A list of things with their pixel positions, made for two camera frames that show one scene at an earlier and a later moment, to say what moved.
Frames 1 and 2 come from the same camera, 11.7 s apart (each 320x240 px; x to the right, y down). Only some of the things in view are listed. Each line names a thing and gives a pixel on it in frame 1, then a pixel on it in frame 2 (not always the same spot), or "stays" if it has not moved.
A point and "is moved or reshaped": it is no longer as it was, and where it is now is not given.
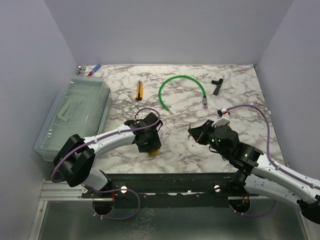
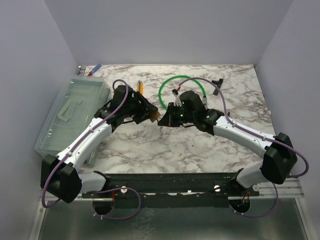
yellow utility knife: [139, 90] stays
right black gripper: [197, 131] to [168, 119]
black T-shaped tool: [219, 84] stays
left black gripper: [155, 143] to [145, 107]
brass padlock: [154, 153] is moved or reshaped
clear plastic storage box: [80, 110] stays
